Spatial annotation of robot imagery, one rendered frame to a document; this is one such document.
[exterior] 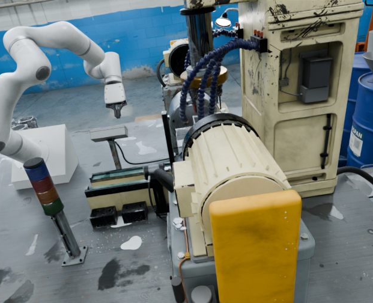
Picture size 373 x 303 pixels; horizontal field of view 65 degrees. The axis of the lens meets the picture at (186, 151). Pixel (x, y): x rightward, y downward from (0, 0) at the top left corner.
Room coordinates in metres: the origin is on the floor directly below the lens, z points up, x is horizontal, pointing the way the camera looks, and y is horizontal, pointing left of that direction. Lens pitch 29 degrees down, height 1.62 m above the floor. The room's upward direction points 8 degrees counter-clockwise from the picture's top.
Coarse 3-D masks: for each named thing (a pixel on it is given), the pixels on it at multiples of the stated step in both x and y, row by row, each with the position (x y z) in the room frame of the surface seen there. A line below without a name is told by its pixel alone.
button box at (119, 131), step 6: (114, 126) 1.31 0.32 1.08; (120, 126) 1.31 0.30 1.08; (90, 132) 1.30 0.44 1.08; (96, 132) 1.30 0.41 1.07; (102, 132) 1.30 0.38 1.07; (108, 132) 1.29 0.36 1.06; (114, 132) 1.29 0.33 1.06; (120, 132) 1.29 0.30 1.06; (126, 132) 1.31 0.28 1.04; (96, 138) 1.28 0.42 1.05; (102, 138) 1.29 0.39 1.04; (108, 138) 1.30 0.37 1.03; (120, 138) 1.33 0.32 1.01
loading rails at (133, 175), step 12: (132, 168) 1.16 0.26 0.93; (96, 180) 1.13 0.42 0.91; (108, 180) 1.13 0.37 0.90; (120, 180) 1.13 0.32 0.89; (132, 180) 1.13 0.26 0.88; (144, 180) 1.06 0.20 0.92; (96, 192) 1.03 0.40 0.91; (108, 192) 1.03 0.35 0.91; (120, 192) 1.03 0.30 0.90; (132, 192) 1.03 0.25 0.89; (144, 192) 1.03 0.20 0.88; (168, 192) 1.03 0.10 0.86; (96, 204) 1.02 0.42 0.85; (108, 204) 1.03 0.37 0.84; (120, 204) 1.03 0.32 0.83
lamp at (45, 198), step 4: (52, 188) 0.79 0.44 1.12; (44, 192) 0.77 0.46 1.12; (48, 192) 0.77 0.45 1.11; (52, 192) 0.78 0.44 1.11; (56, 192) 0.80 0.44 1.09; (40, 196) 0.77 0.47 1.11; (44, 196) 0.77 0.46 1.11; (48, 196) 0.77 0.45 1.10; (52, 196) 0.78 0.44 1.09; (56, 196) 0.79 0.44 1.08; (40, 200) 0.77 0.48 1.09; (44, 200) 0.77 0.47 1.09; (48, 200) 0.77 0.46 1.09; (52, 200) 0.77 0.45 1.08
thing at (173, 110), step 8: (176, 96) 1.45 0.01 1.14; (208, 96) 1.42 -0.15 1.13; (176, 104) 1.35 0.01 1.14; (208, 104) 1.32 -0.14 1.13; (176, 112) 1.31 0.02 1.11; (192, 112) 1.31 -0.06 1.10; (176, 120) 1.31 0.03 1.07; (192, 120) 1.31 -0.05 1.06; (176, 128) 1.31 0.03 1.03; (176, 136) 1.31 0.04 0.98
